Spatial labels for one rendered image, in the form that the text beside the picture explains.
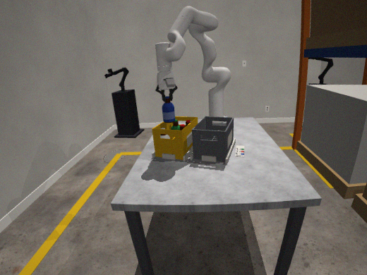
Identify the white paper pick list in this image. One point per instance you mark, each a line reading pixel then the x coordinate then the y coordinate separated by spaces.
pixel 239 151

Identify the blue bottle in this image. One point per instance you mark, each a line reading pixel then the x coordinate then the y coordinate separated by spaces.
pixel 168 111

